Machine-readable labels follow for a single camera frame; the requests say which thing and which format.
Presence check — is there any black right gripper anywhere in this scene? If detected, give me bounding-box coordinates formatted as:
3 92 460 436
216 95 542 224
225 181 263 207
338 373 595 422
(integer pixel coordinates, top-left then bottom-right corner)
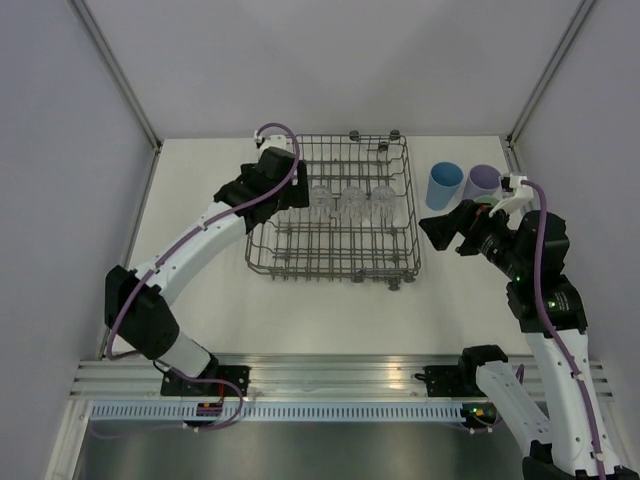
419 197 530 279

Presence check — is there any blue plastic cup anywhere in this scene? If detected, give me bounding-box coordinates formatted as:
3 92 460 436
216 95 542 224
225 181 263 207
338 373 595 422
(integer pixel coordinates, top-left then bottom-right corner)
426 162 464 211

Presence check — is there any green plastic cup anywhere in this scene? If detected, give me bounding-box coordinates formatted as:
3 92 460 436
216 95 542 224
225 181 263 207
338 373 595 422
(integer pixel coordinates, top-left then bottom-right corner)
474 195 499 208

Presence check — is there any purple plastic cup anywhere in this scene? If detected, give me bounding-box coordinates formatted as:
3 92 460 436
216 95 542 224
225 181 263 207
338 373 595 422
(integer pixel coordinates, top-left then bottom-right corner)
462 164 501 200

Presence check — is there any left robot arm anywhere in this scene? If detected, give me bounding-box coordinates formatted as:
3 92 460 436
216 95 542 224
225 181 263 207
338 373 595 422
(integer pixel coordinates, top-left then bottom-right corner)
104 146 310 396

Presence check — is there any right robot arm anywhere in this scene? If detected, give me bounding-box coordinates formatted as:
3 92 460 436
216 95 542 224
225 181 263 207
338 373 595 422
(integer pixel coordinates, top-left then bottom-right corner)
419 200 639 479

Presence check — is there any clear glass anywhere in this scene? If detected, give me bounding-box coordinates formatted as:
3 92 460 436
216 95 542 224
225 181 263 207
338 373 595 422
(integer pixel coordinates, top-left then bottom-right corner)
370 185 397 223
309 185 333 222
338 185 367 222
277 208 297 224

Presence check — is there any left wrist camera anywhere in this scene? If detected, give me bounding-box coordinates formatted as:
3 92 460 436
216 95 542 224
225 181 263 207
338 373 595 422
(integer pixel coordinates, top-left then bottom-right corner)
253 130 289 151

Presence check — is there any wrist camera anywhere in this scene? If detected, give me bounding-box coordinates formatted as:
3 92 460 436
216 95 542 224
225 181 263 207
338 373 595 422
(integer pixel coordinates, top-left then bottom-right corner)
253 130 289 151
489 174 534 217

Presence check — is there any grey wire dish rack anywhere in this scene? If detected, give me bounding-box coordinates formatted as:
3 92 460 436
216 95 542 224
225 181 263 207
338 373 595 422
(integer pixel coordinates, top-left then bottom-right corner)
245 129 421 291

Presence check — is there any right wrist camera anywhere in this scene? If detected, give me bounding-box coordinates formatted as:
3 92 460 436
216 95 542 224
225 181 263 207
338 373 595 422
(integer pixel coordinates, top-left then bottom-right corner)
489 174 534 217

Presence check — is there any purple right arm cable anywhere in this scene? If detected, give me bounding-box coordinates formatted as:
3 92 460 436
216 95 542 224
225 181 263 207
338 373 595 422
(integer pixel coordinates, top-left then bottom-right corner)
519 179 609 480

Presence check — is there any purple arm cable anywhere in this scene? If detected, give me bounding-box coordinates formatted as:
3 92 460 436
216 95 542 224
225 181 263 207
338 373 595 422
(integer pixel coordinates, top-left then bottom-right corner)
519 179 609 480
104 122 301 362

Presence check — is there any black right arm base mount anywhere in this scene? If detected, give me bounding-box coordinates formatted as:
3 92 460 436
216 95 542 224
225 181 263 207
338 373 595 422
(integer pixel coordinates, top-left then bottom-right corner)
413 365 484 398

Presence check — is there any aluminium table front rail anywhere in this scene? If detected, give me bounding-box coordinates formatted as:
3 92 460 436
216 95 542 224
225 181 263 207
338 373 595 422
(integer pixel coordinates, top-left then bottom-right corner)
72 352 616 401

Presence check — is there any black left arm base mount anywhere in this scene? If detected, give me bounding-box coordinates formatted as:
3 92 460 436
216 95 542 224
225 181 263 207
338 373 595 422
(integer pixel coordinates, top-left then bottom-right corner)
160 365 250 398

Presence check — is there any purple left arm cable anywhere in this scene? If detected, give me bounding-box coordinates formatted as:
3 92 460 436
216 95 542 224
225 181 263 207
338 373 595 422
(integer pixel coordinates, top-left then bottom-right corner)
104 122 301 362

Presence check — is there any aluminium frame post left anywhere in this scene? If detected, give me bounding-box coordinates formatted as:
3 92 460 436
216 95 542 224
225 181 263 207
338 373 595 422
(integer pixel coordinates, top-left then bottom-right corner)
68 0 162 153

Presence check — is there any aluminium frame post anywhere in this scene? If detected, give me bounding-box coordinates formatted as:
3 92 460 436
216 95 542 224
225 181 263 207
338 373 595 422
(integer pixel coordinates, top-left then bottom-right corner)
68 0 162 153
505 0 600 148

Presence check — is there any aluminium frame post right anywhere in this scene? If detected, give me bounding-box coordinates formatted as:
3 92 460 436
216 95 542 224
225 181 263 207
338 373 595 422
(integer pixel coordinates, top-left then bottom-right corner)
505 0 600 148

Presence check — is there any white slotted cable duct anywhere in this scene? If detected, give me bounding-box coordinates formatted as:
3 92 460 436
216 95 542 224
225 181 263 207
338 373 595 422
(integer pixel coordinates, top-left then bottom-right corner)
90 401 464 423

